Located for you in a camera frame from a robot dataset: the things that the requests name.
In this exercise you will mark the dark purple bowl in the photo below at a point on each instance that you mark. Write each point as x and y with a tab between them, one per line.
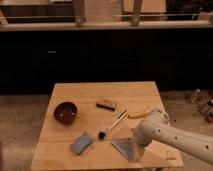
65	113

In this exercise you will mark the yellow banana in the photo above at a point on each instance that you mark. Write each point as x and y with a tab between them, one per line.
141	113

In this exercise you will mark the grey towel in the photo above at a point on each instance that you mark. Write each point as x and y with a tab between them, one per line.
128	149

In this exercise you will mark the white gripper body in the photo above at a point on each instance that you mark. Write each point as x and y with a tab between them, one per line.
141	140

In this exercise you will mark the blue sponge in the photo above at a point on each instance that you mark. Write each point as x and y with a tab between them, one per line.
81	143

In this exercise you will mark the wooden block brush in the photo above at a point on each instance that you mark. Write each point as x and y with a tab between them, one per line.
106	103

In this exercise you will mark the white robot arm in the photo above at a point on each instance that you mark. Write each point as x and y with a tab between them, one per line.
156	126

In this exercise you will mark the wooden shelf rail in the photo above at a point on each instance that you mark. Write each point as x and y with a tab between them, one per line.
106	26

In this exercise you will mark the brush with light handle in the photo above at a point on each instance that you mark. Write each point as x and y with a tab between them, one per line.
105	130

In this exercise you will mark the wooden folding table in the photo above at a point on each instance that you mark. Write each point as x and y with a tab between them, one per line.
53	151

